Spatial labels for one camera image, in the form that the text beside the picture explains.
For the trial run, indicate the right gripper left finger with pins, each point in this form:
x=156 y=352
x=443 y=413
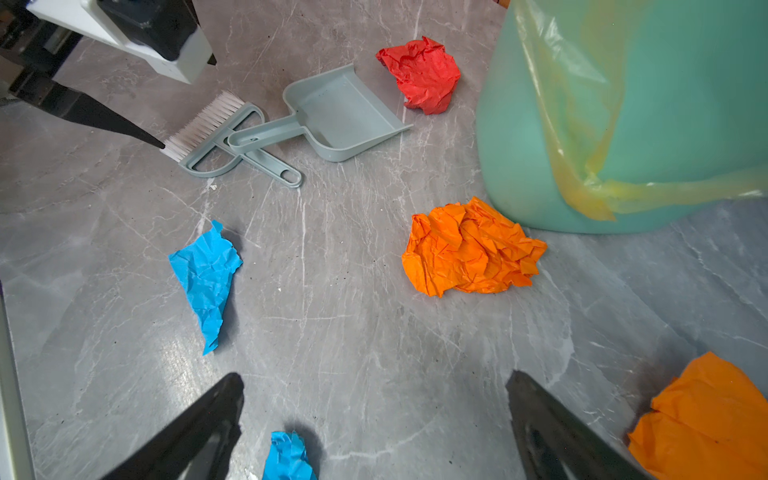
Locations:
x=197 y=444

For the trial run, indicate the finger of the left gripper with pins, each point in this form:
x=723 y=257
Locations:
x=77 y=107

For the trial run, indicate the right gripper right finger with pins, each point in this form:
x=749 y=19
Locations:
x=553 y=443

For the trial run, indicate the grey-green hand brush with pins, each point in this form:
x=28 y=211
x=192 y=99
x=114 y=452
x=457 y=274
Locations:
x=210 y=130

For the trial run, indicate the grey-green plastic dustpan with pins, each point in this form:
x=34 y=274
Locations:
x=335 y=111

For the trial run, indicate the red paper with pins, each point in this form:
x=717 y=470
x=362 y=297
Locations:
x=424 y=72

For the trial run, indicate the small blue paper scrap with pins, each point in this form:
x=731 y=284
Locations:
x=288 y=458

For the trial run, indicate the orange crumpled paper right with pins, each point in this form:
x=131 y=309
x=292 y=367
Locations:
x=709 y=423

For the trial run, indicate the orange crumpled paper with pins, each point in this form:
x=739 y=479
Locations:
x=471 y=248
x=709 y=423

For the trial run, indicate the blue crumpled paper left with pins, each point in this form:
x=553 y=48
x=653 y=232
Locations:
x=205 y=270

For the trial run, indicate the orange crumpled paper centre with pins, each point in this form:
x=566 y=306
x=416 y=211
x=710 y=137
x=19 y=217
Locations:
x=471 y=248

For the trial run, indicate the green trash bin with liner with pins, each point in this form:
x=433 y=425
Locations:
x=607 y=117

